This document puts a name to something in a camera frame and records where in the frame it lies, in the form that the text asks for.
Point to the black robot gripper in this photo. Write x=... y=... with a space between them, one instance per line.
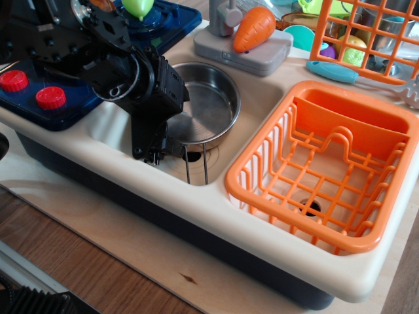
x=152 y=94

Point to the stainless steel pan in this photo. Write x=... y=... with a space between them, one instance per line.
x=208 y=116

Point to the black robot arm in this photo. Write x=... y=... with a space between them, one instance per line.
x=83 y=40

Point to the cream toy sink unit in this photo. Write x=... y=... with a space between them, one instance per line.
x=100 y=142

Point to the orange dish drying rack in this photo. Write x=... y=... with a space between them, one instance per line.
x=326 y=166

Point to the grey toy faucet base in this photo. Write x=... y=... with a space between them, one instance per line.
x=215 y=42

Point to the red stove knob right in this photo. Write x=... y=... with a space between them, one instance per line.
x=51 y=98

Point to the red stove knob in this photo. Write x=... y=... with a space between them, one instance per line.
x=51 y=98
x=14 y=81

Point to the blue toy stove top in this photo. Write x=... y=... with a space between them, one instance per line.
x=165 y=25

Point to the green toy pear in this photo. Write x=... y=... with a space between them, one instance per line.
x=138 y=8

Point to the orange toy carrot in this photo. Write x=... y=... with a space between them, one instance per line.
x=256 y=27

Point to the red stove knob left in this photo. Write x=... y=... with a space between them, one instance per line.
x=14 y=81

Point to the teal plastic cup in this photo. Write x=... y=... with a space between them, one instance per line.
x=303 y=37

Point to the purple toy piece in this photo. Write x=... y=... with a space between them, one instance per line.
x=328 y=51

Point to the brown transparent lid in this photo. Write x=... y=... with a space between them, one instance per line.
x=298 y=19

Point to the yellow green toy vegetable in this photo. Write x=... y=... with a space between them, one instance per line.
x=353 y=56

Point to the orange plastic grid basket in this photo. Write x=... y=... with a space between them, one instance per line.
x=331 y=28

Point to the steel pot in basket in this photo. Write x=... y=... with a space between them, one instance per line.
x=390 y=31

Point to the teal handled slotted spatula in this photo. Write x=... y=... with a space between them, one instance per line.
x=407 y=92

